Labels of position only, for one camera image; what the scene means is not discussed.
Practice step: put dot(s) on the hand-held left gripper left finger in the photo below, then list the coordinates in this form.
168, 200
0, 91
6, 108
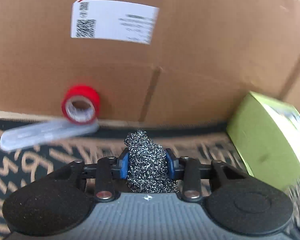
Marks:
123, 165

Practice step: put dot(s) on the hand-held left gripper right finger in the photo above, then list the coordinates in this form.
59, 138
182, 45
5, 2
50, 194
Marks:
170, 163

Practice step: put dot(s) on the steel wool scourer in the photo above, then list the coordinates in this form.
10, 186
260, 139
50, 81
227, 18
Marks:
146, 160

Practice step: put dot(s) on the light green cardboard box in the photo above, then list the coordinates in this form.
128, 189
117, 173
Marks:
262, 142

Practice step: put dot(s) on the red tape roll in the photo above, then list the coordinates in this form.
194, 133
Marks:
81, 93

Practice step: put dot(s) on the clear plastic tube case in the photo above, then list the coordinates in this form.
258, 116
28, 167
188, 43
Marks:
40, 135

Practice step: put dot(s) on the black letter-print mat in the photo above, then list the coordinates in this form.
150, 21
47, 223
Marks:
27, 162

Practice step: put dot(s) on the large cardboard box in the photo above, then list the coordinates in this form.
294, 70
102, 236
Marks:
202, 42

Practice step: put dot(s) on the white shipping label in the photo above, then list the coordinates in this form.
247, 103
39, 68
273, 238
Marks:
110, 20

